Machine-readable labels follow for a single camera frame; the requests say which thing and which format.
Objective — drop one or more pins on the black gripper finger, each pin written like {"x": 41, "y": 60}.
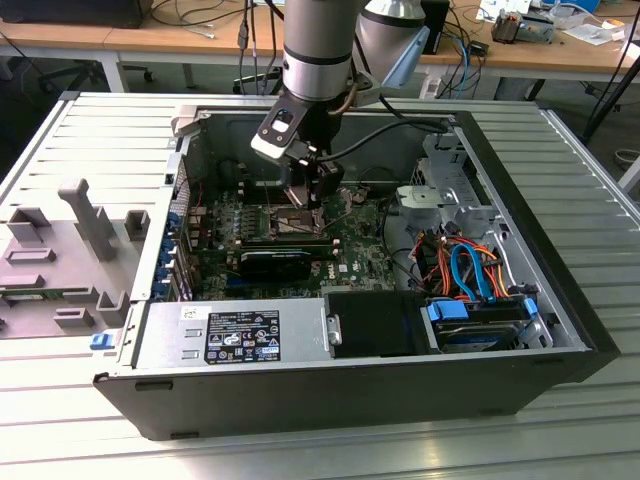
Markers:
{"x": 292, "y": 175}
{"x": 330, "y": 177}

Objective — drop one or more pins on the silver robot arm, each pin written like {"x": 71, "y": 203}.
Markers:
{"x": 317, "y": 50}

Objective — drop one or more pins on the CPU socket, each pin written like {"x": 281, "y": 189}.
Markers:
{"x": 274, "y": 227}

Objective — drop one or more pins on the blue expansion slot clip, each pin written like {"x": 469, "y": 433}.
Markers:
{"x": 162, "y": 291}
{"x": 169, "y": 247}
{"x": 165, "y": 270}
{"x": 174, "y": 222}

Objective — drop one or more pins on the round coin cell battery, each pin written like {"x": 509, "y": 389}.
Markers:
{"x": 361, "y": 194}

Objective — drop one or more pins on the green motherboard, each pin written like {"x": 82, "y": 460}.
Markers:
{"x": 350, "y": 250}

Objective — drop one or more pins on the black graphics card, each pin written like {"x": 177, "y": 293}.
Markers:
{"x": 272, "y": 267}

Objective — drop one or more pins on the small black upright box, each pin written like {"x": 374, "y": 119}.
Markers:
{"x": 439, "y": 30}

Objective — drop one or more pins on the black power supply label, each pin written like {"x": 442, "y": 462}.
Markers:
{"x": 245, "y": 335}

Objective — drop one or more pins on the wooden desk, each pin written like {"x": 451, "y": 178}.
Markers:
{"x": 150, "y": 40}

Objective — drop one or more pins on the grey power supply unit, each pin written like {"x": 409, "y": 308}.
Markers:
{"x": 165, "y": 335}

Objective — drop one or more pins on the white and blue carton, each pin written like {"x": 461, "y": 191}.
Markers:
{"x": 502, "y": 7}

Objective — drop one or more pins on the grey electronic device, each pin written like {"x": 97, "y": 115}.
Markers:
{"x": 520, "y": 30}

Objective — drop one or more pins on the hard disk with blue carrier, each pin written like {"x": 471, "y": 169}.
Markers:
{"x": 475, "y": 337}

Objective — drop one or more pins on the black and grey PC case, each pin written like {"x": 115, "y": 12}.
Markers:
{"x": 300, "y": 400}

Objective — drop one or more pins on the blue plastic latch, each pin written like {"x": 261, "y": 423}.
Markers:
{"x": 101, "y": 341}

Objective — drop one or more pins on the grey parts rack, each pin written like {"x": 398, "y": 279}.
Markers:
{"x": 50, "y": 280}

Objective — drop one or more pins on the black computer box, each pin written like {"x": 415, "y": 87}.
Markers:
{"x": 75, "y": 12}

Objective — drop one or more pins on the black tripod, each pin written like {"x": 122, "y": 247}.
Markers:
{"x": 607, "y": 106}

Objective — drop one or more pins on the white papers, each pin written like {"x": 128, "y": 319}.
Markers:
{"x": 595, "y": 32}

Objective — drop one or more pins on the black and white wrist camera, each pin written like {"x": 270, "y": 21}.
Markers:
{"x": 277, "y": 132}

